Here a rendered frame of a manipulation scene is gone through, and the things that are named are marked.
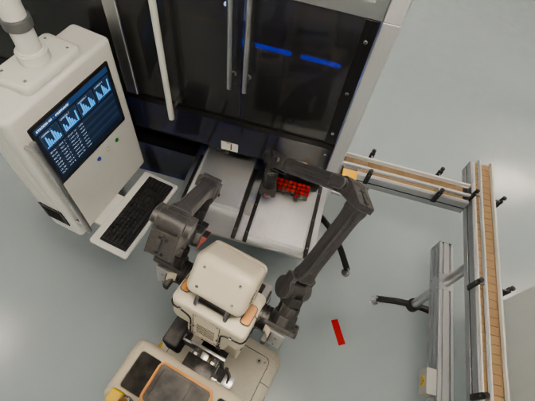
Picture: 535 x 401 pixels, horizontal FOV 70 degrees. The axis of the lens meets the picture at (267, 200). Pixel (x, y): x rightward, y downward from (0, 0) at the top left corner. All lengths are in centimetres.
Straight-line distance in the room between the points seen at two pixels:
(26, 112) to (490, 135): 364
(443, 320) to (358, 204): 124
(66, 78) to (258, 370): 163
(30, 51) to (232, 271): 92
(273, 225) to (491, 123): 286
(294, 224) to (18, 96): 118
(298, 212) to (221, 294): 79
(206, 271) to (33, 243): 197
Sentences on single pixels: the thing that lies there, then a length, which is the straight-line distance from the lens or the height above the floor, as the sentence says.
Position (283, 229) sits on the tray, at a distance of 180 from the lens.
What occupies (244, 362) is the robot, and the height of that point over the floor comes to 28.
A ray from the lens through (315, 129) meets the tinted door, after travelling 166.
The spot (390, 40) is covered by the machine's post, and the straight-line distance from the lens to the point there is 136.
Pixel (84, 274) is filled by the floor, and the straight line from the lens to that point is 279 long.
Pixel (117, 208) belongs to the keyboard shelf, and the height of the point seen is 80.
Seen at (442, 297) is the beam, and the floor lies 54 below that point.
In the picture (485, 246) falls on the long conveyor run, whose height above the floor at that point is 97.
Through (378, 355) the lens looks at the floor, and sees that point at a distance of 267.
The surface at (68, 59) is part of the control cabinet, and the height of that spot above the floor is 157.
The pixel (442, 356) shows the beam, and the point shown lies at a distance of 222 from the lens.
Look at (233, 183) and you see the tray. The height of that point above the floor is 88.
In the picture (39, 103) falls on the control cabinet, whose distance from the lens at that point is 145.
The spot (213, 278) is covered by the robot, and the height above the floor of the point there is 136.
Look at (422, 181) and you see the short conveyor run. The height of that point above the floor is 93.
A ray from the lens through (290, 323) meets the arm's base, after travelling 130.
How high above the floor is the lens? 247
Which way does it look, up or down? 58 degrees down
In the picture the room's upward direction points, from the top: 10 degrees clockwise
